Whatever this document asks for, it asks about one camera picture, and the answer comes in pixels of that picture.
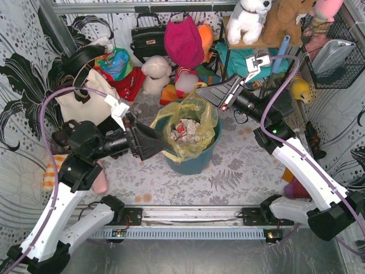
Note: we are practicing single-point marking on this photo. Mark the crumpled paper trash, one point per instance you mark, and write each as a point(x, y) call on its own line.
point(185, 131)

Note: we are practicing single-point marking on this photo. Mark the white fluffy plush lamb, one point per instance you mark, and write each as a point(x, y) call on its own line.
point(157, 73)

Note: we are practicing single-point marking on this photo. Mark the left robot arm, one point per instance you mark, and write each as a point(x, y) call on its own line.
point(49, 246)

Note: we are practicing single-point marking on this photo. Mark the colourful patterned cloth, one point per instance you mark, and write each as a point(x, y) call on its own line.
point(114, 66)

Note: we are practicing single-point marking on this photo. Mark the magenta cloth bag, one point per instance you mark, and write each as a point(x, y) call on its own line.
point(183, 43)

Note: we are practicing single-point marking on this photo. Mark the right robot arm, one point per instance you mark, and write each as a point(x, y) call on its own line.
point(332, 208)

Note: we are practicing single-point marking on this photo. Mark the brown teddy bear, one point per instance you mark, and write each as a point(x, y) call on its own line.
point(284, 17)

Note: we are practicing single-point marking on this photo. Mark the red cloth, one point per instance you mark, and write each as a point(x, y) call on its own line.
point(129, 87)

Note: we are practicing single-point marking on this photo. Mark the yellow plastic trash bag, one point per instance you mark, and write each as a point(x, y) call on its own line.
point(192, 107)

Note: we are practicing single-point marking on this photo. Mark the white plush dog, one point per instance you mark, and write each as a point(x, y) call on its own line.
point(260, 7)

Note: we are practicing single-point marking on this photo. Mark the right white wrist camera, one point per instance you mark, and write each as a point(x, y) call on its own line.
point(254, 65)

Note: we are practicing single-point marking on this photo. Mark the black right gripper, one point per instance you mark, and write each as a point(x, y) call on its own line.
point(233, 93)

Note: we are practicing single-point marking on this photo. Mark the brown patterned handbag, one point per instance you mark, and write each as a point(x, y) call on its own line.
point(59, 139)

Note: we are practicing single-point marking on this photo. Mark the silver foil pouch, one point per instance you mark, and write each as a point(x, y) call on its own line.
point(332, 55)

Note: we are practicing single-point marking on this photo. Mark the yellow plush duck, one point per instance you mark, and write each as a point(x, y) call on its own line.
point(300, 89)

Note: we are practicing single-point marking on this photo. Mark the black leather handbag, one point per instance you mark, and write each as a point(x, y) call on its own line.
point(148, 41)

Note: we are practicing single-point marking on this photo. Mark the orange white checked towel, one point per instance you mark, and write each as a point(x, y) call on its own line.
point(49, 175)

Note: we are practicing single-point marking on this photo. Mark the teal folded cloth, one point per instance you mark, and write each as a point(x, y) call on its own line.
point(237, 64)

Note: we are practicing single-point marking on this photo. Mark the black orange toy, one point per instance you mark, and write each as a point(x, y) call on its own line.
point(314, 141)

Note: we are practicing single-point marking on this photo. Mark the pink soft object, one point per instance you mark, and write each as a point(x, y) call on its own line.
point(100, 185)

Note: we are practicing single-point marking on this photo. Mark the teal plastic trash bin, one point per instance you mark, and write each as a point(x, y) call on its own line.
point(196, 165)

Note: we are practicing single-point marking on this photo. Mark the pink doll striped clothes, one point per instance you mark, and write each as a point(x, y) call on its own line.
point(185, 80)

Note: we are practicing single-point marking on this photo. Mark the cream canvas tote bag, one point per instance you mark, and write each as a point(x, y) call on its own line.
point(92, 107)

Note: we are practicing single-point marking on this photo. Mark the pink plush toy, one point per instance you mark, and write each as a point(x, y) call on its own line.
point(323, 16)

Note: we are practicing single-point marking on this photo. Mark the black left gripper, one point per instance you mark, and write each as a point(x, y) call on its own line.
point(134, 140)

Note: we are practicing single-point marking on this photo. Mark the rainbow striped cloth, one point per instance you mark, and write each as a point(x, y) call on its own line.
point(205, 76)

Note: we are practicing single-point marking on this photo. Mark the blue lint roller mop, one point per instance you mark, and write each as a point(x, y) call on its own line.
point(282, 51)

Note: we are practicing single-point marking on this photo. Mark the black hat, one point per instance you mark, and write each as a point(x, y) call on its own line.
point(72, 65)

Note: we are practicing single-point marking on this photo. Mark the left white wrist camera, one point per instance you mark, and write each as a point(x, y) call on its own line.
point(119, 108)

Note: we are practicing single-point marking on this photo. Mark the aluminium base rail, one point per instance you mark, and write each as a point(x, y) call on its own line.
point(186, 216)

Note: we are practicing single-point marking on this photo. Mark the black wire basket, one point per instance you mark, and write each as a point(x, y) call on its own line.
point(346, 74)

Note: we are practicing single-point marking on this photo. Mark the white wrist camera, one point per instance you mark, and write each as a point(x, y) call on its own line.
point(254, 65)
point(119, 108)

